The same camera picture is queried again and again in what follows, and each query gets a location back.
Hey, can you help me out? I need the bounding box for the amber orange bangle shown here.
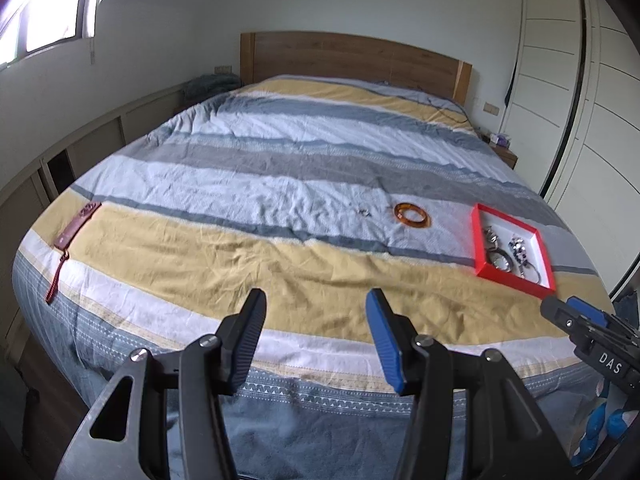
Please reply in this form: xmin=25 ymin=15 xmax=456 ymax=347
xmin=394 ymin=202 xmax=432 ymax=229

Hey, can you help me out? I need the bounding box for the wooden nightstand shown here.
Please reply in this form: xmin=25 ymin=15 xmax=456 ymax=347
xmin=482 ymin=136 xmax=518 ymax=169

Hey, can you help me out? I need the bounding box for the dark folded blanket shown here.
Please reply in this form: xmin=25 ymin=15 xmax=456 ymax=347
xmin=182 ymin=74 xmax=242 ymax=106

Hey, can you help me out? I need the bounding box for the dark brown wide bangle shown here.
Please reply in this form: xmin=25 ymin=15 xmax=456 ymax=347
xmin=486 ymin=248 xmax=514 ymax=273

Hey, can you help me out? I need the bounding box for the white sliding wardrobe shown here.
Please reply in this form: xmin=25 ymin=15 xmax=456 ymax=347
xmin=500 ymin=0 xmax=639 ymax=297

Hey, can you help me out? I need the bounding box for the purple tissue box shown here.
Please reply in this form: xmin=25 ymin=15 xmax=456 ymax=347
xmin=491 ymin=133 xmax=510 ymax=146

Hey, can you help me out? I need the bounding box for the thin silver bangle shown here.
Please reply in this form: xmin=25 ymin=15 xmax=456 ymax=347
xmin=518 ymin=261 xmax=541 ymax=284

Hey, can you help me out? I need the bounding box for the black cable on bed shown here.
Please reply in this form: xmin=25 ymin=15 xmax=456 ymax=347
xmin=380 ymin=79 xmax=474 ymax=126

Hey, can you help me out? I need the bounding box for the window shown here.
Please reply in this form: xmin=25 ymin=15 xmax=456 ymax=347
xmin=1 ymin=0 xmax=102 ymax=67

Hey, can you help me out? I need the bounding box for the gloved right hand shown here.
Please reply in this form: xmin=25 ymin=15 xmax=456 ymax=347
xmin=570 ymin=379 xmax=639 ymax=467

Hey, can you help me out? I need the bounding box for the wooden headboard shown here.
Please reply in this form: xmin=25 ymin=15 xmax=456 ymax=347
xmin=240 ymin=32 xmax=472 ymax=105

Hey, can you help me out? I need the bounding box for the striped bed duvet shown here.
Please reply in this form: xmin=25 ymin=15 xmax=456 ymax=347
xmin=12 ymin=76 xmax=611 ymax=479

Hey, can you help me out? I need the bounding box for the red jewelry box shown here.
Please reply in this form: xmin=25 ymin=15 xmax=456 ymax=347
xmin=471 ymin=204 xmax=555 ymax=299

